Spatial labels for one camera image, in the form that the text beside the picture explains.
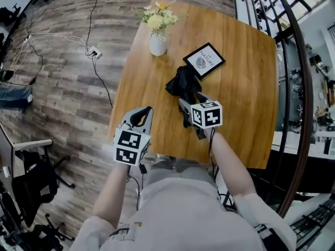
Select person's left forearm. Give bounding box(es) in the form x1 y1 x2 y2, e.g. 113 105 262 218
92 162 132 230

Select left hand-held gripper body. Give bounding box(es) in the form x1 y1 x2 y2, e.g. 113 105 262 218
113 121 152 167

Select person's white shirt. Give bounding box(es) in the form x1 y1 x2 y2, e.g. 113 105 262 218
70 177 298 251

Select white floor cable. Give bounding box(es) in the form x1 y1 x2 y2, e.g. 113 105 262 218
24 31 90 50

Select black umbrella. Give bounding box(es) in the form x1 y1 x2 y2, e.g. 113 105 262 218
165 65 204 129

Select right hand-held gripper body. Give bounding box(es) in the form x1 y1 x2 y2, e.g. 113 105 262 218
189 100 224 141

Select person's right forearm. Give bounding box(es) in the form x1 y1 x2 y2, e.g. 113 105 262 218
203 127 259 201

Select dark metal railing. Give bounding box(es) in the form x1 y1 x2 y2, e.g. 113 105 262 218
234 0 315 219

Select white power strip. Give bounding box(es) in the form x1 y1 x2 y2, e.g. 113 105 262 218
86 45 103 60

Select black office chair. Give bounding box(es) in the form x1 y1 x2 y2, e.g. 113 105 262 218
12 149 77 230
0 3 27 28

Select yellow and white flowers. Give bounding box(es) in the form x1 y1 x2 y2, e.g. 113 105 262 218
130 0 188 36

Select black floor cable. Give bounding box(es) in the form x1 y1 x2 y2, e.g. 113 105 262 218
84 0 114 109

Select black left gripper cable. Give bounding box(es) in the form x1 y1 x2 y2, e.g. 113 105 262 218
126 163 149 212

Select white ribbed vase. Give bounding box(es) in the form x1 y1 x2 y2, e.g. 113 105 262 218
148 31 168 56

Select person's grey trousers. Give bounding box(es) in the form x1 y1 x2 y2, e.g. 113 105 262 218
142 157 218 191

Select black framed picture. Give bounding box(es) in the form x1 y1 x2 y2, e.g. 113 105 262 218
182 42 226 80

